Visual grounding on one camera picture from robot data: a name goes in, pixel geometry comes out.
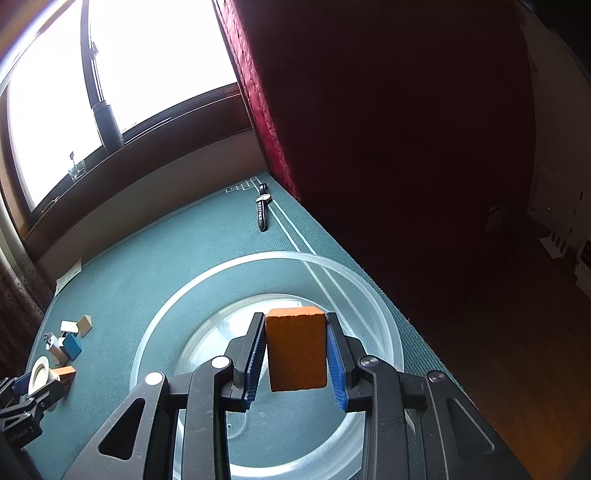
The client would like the white round plastic ring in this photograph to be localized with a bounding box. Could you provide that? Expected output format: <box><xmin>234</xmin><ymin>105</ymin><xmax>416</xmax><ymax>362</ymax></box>
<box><xmin>27</xmin><ymin>355</ymin><xmax>61</xmax><ymax>397</ymax></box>

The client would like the orange tiger-stripe wedge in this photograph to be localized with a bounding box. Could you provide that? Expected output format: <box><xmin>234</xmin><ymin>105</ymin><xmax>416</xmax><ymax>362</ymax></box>
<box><xmin>266</xmin><ymin>306</ymin><xmax>328</xmax><ymax>392</ymax></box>
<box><xmin>52</xmin><ymin>365</ymin><xmax>76</xmax><ymax>393</ymax></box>

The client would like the white wall charger plug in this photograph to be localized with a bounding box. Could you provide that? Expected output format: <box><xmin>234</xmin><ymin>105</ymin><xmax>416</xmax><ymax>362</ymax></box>
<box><xmin>43</xmin><ymin>332</ymin><xmax>69</xmax><ymax>365</ymax></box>

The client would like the blue wooden wedge block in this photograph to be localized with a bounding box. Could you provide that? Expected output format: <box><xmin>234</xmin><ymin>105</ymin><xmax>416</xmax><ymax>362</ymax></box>
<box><xmin>62</xmin><ymin>333</ymin><xmax>82</xmax><ymax>360</ymax></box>

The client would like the white zebra-stripe wedge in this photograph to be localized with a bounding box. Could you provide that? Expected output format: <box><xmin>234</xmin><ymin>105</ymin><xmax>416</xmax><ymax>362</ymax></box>
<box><xmin>60</xmin><ymin>320</ymin><xmax>79</xmax><ymax>336</ymax></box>

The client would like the orange tiger-stripe wedge front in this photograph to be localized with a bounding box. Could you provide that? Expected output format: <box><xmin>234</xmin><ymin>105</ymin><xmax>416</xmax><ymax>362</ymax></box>
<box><xmin>266</xmin><ymin>306</ymin><xmax>328</xmax><ymax>392</ymax></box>

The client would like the clear plastic bowl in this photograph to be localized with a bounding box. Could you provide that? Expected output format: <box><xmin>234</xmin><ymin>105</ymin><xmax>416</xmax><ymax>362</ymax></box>
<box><xmin>129</xmin><ymin>252</ymin><xmax>404</xmax><ymax>479</ymax></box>

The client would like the light wooden wedge block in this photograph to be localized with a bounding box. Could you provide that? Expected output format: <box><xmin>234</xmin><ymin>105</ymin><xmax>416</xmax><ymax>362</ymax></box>
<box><xmin>76</xmin><ymin>315</ymin><xmax>93</xmax><ymax>337</ymax></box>

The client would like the beige patterned curtain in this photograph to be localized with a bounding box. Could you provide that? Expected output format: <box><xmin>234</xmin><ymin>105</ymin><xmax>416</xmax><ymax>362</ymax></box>
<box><xmin>0</xmin><ymin>199</ymin><xmax>53</xmax><ymax>378</ymax></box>

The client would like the printed paper sheet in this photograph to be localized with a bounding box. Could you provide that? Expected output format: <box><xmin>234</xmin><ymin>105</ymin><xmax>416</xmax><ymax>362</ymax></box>
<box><xmin>54</xmin><ymin>258</ymin><xmax>82</xmax><ymax>296</ymax></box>

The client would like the small glass on sill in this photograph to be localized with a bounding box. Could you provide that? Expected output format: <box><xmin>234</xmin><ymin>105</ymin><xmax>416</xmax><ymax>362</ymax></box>
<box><xmin>68</xmin><ymin>151</ymin><xmax>86</xmax><ymax>183</ymax></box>

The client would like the red quilted curtain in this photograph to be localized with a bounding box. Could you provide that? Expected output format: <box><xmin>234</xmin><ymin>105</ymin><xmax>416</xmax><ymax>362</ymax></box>
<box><xmin>213</xmin><ymin>1</ymin><xmax>536</xmax><ymax>244</ymax></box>

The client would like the dark bottle on sill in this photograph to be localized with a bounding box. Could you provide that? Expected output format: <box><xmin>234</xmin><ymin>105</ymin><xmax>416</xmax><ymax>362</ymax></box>
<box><xmin>92</xmin><ymin>101</ymin><xmax>124</xmax><ymax>155</ymax></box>

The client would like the dark wooden window frame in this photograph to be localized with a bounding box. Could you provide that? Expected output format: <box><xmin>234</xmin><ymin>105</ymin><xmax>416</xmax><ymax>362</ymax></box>
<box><xmin>0</xmin><ymin>0</ymin><xmax>270</xmax><ymax>264</ymax></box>

